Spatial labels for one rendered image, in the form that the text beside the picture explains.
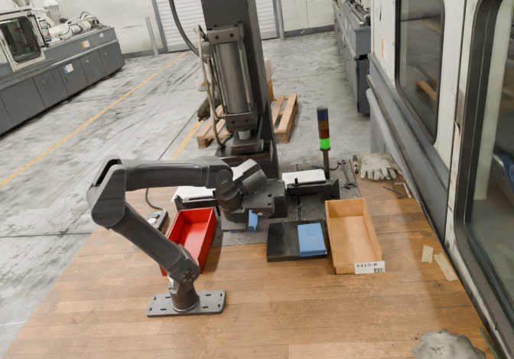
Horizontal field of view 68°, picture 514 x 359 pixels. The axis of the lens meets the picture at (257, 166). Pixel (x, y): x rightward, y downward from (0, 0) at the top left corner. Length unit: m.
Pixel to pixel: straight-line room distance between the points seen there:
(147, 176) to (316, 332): 0.51
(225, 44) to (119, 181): 0.49
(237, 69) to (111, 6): 10.55
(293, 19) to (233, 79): 9.29
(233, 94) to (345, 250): 0.54
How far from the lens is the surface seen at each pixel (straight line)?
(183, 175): 0.84
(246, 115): 1.12
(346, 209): 1.23
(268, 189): 1.27
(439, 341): 0.93
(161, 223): 1.34
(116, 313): 1.13
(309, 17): 10.34
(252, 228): 1.08
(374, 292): 1.02
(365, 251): 1.12
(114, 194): 0.80
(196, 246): 1.23
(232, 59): 1.08
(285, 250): 1.11
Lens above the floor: 1.63
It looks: 27 degrees down
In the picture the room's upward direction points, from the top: 10 degrees counter-clockwise
